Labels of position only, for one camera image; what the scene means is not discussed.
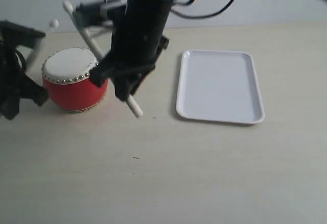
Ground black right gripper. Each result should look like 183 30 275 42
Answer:
89 17 169 102

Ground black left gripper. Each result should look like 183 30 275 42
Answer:
1 21 49 120

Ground white drumstick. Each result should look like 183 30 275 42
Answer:
62 0 143 118
26 19 59 70

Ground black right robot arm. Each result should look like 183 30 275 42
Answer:
78 0 194 102

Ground small red drum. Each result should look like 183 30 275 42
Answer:
41 47 108 113

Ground white plastic tray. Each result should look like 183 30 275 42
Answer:
175 49 265 125

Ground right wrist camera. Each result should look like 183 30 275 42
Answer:
73 0 126 28

